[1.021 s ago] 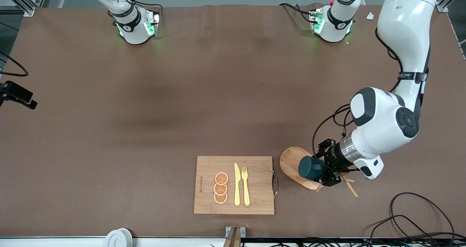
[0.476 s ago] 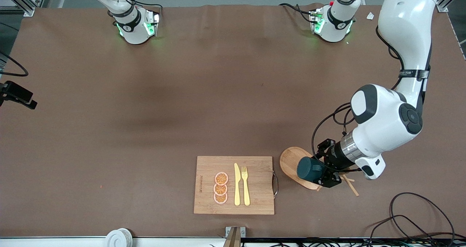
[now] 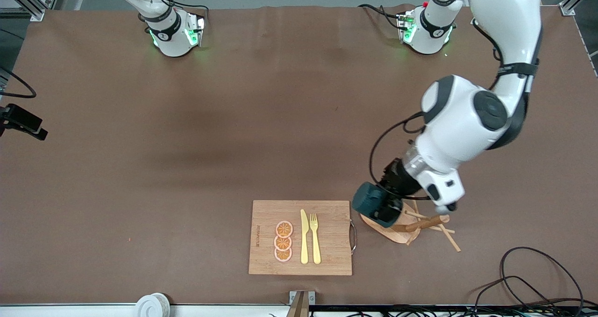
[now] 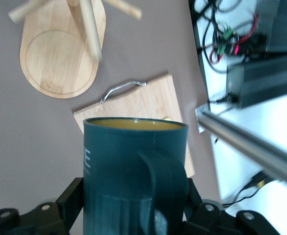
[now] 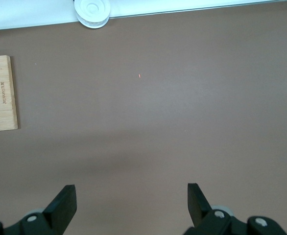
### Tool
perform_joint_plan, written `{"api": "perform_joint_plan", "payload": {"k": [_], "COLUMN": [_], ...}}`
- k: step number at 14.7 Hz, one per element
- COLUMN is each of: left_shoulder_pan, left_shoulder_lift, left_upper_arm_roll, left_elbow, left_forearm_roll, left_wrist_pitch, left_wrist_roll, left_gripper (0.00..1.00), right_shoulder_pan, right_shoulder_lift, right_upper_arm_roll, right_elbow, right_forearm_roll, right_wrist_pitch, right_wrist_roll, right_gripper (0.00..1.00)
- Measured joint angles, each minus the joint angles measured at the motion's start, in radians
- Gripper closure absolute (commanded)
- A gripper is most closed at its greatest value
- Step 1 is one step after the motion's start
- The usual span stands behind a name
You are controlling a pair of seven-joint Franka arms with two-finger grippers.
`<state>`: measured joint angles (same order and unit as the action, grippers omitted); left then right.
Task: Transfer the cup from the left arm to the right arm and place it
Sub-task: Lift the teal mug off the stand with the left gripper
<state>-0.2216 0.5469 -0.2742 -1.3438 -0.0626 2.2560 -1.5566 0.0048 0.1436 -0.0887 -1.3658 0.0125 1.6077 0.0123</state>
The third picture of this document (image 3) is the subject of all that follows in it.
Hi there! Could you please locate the white tape roll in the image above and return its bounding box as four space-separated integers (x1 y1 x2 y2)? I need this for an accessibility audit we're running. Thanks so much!
135 293 171 317

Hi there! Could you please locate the metal bracket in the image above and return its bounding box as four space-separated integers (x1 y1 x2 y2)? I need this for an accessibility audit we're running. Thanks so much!
289 290 316 317

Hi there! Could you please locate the brown table cover mat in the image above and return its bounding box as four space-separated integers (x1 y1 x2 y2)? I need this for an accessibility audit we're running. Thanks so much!
0 5 598 306

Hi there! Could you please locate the wooden mug tree stand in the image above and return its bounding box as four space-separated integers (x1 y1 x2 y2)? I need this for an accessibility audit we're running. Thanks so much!
360 199 462 253

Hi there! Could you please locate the black clamp-mounted device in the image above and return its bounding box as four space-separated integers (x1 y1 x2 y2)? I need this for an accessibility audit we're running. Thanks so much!
0 104 48 141

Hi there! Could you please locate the bamboo cutting board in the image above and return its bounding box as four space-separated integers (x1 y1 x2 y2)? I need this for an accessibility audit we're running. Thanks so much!
249 200 358 276

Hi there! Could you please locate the teal cup with brown inside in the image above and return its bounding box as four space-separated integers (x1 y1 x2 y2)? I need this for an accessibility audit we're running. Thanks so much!
352 181 403 229

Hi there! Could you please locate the aluminium table edge rail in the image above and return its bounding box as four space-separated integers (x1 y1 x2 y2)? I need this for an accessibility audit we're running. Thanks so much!
0 302 598 317

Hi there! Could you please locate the black looped cable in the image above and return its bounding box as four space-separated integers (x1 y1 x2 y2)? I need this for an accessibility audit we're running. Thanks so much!
499 247 584 317
474 275 584 317

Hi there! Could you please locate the yellow fork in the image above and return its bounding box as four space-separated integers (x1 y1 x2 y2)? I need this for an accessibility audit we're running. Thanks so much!
310 213 322 265

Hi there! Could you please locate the yellow knife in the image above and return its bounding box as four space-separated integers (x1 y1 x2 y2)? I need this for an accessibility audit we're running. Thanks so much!
300 209 310 265

